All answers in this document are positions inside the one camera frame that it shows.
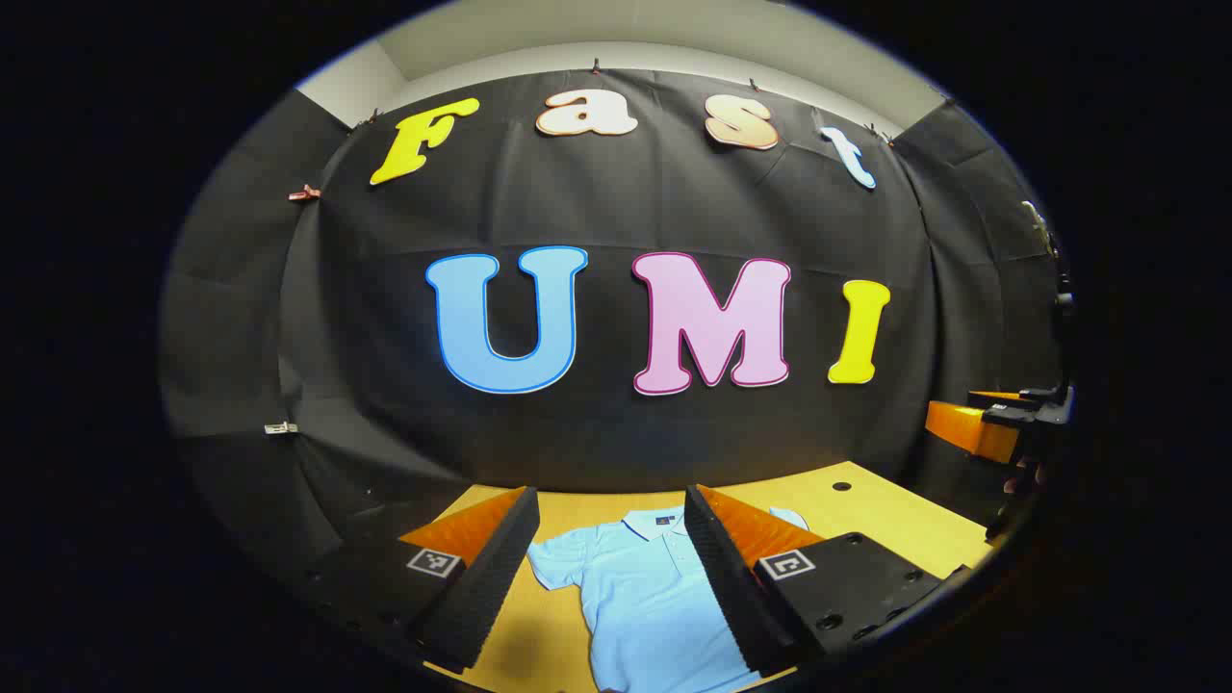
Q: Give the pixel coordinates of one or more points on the small metal clip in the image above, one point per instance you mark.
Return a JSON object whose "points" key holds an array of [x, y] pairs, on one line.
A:
{"points": [[280, 427]]}

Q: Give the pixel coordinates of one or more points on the small red clip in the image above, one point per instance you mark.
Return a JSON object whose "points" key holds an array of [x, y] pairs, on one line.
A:
{"points": [[304, 193]]}

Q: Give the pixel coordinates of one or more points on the black backdrop cloth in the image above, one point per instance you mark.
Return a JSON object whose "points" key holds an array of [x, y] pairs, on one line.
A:
{"points": [[616, 212]]}

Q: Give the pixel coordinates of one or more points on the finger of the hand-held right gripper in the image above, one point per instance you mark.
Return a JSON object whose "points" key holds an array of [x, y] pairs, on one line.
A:
{"points": [[962, 431], [1006, 397]]}

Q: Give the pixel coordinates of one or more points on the light blue T-shirt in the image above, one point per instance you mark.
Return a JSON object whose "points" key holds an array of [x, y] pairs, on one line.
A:
{"points": [[645, 606]]}

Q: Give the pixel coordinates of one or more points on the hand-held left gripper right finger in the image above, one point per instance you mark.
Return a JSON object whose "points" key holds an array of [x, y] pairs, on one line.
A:
{"points": [[727, 587]]}

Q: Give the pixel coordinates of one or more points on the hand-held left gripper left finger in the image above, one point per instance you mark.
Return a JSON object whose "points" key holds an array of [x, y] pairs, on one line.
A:
{"points": [[491, 587]]}

